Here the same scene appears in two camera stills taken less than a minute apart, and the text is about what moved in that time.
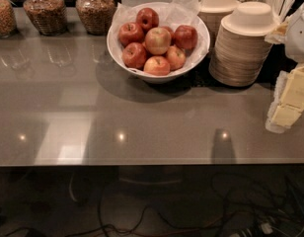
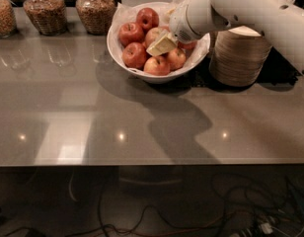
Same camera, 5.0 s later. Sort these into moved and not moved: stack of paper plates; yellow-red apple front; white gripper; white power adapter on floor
Moved: white gripper
Not moved: stack of paper plates; yellow-red apple front; white power adapter on floor
